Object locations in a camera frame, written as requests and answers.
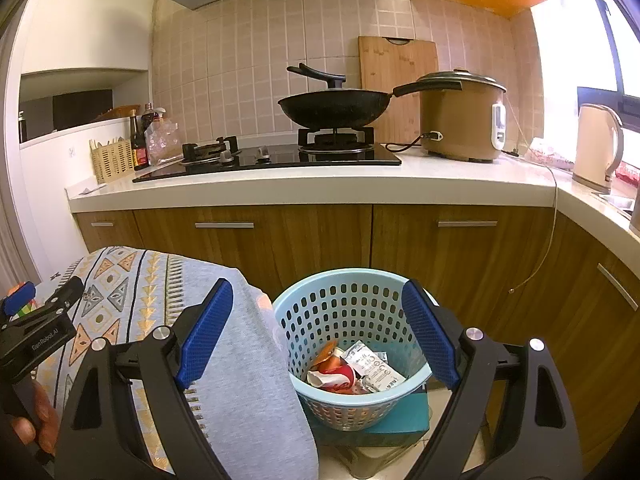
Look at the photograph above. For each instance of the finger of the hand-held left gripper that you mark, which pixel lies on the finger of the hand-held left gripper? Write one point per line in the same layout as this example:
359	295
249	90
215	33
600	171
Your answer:
17	300
67	292

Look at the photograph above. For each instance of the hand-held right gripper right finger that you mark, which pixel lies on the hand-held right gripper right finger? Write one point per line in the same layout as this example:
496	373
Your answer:
430	335

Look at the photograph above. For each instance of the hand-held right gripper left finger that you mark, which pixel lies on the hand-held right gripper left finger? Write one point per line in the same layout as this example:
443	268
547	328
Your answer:
207	330

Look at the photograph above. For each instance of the colourful candy wrapper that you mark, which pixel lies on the colourful candy wrapper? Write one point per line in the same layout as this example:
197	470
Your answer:
31	307

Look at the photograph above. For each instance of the light blue plastic basket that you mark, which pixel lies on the light blue plastic basket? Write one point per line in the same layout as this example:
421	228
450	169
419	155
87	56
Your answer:
345	305

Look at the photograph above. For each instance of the red white wrapper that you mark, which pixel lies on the red white wrapper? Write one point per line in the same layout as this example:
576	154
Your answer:
335	377

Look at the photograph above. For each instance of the person's left hand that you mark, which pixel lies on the person's left hand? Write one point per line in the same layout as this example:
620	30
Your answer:
47	425

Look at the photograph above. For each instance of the grey patterned tablecloth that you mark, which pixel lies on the grey patterned tablecloth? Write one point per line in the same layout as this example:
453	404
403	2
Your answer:
250	360

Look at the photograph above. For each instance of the white printed packet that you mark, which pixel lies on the white printed packet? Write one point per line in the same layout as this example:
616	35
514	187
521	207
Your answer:
377	367

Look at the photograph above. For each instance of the teal box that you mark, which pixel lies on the teal box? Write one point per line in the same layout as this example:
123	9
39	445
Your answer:
405	415

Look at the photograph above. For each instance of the beige stool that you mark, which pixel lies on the beige stool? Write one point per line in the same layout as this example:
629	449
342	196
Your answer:
370	460

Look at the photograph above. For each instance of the beige wicker utensil holder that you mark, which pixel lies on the beige wicker utensil holder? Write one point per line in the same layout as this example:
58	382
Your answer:
112	160

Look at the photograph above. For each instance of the dark sauce bottle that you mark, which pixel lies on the dark sauce bottle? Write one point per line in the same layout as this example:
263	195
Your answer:
137	150
148	125

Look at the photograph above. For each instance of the clear plastic bag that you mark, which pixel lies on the clear plastic bag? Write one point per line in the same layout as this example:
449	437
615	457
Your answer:
165	145

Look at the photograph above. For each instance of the black gas stove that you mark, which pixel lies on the black gas stove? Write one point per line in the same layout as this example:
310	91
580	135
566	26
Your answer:
320	160

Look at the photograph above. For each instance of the brown rice cooker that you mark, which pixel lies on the brown rice cooker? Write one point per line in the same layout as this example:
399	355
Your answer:
455	120

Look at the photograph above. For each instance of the red patterned cloth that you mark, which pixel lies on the red patterned cloth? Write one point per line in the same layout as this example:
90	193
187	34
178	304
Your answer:
552	152

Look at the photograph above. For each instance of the black wok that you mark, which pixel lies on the black wok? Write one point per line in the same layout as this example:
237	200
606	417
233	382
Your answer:
335	107

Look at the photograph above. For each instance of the beige electric kettle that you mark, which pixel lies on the beige electric kettle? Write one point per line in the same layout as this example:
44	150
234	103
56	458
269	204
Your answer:
595	145

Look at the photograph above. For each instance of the wooden cutting board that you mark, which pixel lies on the wooden cutting board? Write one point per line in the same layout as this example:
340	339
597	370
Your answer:
395	65

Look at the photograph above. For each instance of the black spatula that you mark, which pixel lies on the black spatula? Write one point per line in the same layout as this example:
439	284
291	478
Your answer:
320	76

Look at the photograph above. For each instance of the dark window frame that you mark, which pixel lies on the dark window frame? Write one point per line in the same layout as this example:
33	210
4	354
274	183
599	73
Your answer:
600	105

